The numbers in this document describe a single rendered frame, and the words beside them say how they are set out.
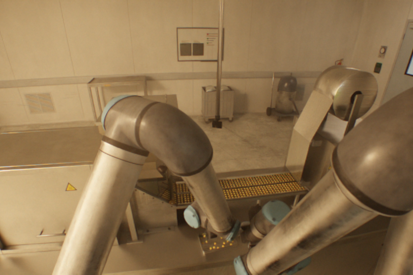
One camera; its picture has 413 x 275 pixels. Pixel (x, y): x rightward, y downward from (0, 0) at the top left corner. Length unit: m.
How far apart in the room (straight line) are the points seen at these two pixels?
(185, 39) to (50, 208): 4.02
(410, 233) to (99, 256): 0.60
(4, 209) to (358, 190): 1.43
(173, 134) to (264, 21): 4.79
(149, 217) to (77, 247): 0.83
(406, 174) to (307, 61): 5.49
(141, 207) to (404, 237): 1.15
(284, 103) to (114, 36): 3.64
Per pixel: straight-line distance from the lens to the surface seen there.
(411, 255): 0.49
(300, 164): 1.48
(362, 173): 0.30
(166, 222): 1.42
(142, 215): 1.38
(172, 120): 0.46
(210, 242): 1.37
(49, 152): 1.29
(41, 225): 1.47
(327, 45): 5.95
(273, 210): 0.78
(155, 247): 1.38
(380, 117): 0.31
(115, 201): 0.55
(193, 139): 0.47
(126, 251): 1.40
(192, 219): 0.98
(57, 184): 1.25
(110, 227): 0.58
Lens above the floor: 1.89
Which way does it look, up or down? 27 degrees down
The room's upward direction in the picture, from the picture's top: 1 degrees clockwise
